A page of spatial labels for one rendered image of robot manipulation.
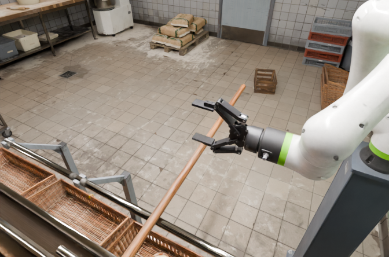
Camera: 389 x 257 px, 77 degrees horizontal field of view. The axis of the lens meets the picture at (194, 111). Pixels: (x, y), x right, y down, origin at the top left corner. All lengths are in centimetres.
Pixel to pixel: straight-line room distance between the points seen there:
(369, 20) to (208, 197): 191
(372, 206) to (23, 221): 127
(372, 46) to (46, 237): 102
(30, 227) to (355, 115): 77
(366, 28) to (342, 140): 43
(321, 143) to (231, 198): 189
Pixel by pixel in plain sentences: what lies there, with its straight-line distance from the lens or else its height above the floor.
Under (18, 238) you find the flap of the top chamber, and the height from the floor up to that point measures 173.
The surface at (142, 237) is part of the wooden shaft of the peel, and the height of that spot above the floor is 121.
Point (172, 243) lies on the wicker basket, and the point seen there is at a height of 70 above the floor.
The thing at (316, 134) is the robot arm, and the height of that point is 164.
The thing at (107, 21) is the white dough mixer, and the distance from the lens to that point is 609.
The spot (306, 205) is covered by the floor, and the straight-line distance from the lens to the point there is 254.
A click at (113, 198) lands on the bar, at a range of 101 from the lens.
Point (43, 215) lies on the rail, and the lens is 72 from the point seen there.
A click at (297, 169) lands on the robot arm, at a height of 148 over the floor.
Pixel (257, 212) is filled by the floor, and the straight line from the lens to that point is 236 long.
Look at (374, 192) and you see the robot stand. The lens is 129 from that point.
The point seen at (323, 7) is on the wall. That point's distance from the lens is 530.
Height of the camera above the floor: 197
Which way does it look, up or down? 36 degrees down
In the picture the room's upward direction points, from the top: straight up
